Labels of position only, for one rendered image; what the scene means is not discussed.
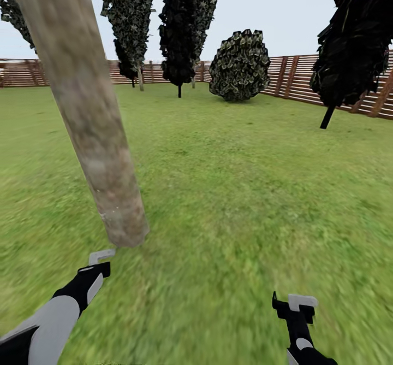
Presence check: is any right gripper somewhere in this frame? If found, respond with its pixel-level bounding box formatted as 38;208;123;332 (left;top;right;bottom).
272;292;313;326

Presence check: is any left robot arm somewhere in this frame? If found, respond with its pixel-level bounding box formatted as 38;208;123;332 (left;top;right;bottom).
0;250;115;365

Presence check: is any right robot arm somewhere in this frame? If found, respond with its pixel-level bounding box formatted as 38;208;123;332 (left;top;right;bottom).
272;292;338;365

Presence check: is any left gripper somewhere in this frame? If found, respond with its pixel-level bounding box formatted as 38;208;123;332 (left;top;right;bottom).
94;262;111;278

